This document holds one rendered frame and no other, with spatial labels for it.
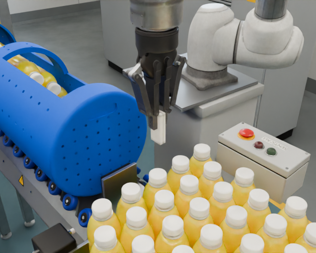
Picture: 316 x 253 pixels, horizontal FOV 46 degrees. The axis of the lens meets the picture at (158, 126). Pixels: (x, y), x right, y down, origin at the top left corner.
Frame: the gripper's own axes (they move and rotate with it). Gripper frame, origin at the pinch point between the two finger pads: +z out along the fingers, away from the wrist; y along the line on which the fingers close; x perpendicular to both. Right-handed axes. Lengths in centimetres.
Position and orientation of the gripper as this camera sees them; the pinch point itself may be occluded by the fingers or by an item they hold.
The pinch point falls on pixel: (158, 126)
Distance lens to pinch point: 73.7
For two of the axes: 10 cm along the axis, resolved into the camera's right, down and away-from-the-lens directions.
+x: 6.6, 3.9, -6.4
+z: 0.1, 8.5, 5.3
